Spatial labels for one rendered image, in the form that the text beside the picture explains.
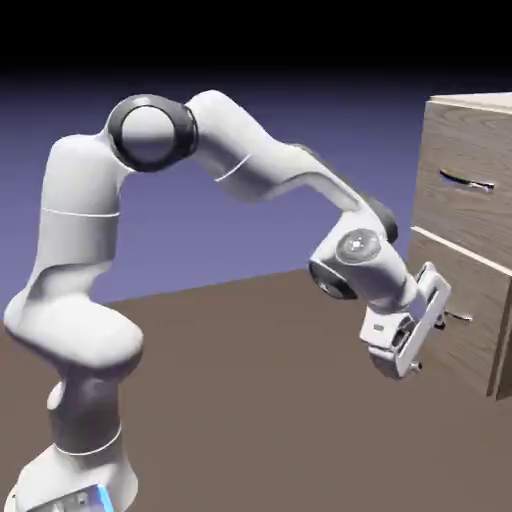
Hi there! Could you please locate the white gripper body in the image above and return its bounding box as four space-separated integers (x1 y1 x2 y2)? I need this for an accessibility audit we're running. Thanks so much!
393 261 452 380

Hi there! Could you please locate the wood drawer front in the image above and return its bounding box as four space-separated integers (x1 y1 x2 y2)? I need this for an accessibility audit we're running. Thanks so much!
411 99 512 270
406 229 512 397

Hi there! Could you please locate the light wood cabinet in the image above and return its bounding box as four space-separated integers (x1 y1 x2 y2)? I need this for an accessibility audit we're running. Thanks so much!
406 91 512 402

